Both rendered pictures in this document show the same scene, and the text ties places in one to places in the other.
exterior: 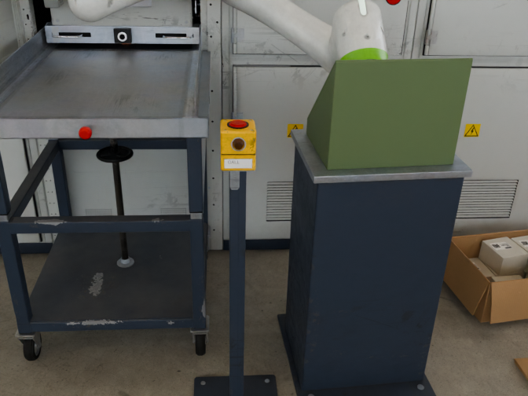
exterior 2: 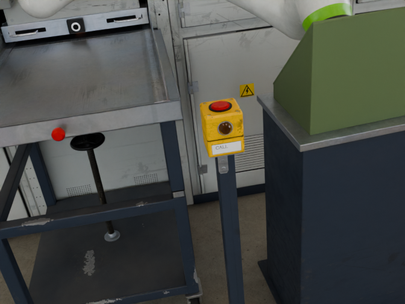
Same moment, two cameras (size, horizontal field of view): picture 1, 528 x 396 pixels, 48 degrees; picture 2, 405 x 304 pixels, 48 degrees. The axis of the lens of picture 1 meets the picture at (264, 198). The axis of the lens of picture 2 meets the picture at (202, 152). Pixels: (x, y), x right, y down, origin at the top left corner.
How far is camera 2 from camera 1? 0.42 m
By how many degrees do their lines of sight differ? 3
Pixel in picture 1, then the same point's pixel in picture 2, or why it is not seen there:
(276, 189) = not seen: hidden behind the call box
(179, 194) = (149, 162)
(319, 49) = (274, 12)
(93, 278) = (85, 257)
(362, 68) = (340, 26)
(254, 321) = not seen: hidden behind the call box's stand
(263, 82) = (213, 50)
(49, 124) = (19, 130)
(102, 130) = (75, 128)
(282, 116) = (234, 79)
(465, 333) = not seen: outside the picture
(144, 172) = (115, 148)
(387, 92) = (366, 47)
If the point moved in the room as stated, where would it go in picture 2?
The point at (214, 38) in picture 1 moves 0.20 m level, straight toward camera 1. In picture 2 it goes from (162, 15) to (167, 29)
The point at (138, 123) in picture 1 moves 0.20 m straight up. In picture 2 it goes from (111, 116) to (93, 37)
